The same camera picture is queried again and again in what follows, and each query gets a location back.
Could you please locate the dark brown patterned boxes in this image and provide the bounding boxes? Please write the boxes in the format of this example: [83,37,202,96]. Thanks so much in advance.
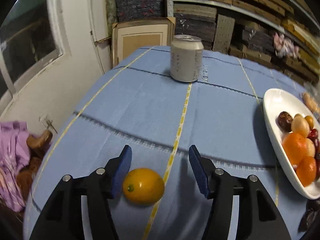
[241,29,275,53]

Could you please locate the carved wooden chair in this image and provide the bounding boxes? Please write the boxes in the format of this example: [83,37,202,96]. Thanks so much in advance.
[16,129,53,198]

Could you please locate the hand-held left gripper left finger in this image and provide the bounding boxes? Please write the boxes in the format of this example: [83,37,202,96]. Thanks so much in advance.
[29,144,132,240]

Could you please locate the white oval plate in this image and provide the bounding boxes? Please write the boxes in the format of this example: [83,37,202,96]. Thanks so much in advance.
[263,88,320,200]

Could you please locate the grey drink can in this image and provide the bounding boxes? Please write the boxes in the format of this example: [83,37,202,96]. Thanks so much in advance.
[170,35,205,83]

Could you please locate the grey perforated panel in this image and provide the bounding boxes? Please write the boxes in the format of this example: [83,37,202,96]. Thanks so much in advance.
[212,14,236,54]

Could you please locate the blue checked tablecloth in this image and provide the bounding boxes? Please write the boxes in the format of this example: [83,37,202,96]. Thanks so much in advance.
[23,45,320,240]

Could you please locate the mottled green panel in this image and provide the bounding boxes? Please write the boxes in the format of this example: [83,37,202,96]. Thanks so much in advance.
[105,0,118,30]

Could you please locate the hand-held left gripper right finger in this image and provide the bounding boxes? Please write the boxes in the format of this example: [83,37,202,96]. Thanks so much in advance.
[189,144,292,240]

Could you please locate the pink plastic bag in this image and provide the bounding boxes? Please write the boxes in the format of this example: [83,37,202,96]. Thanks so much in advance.
[272,31,300,58]

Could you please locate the shelf of stacked boxes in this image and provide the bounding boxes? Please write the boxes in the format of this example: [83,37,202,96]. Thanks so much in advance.
[172,0,320,85]

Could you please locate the dark brown water chestnut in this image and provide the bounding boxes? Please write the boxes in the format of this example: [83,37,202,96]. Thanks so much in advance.
[277,111,293,132]

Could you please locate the wooden picture frame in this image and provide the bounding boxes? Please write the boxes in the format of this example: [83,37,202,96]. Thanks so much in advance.
[111,17,176,68]

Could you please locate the white framed window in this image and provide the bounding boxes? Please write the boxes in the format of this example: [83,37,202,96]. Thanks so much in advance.
[0,0,72,93]

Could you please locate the orange mandarin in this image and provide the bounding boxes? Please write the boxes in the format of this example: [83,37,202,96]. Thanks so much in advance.
[296,156,317,187]
[282,132,308,165]

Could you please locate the purple cloth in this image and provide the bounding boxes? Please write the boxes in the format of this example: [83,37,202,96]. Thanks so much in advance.
[0,121,34,213]

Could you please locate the clear plastic clamshell box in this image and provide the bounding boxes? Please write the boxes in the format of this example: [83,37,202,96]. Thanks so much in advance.
[301,82,320,117]

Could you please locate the stack of blue patterned boxes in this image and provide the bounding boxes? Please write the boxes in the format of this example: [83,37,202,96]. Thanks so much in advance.
[115,0,166,22]

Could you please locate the white leaning board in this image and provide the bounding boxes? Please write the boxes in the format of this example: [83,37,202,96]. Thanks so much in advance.
[90,0,112,75]

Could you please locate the stack of dark grey boxes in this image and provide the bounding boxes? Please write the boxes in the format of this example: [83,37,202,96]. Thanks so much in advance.
[174,4,217,50]

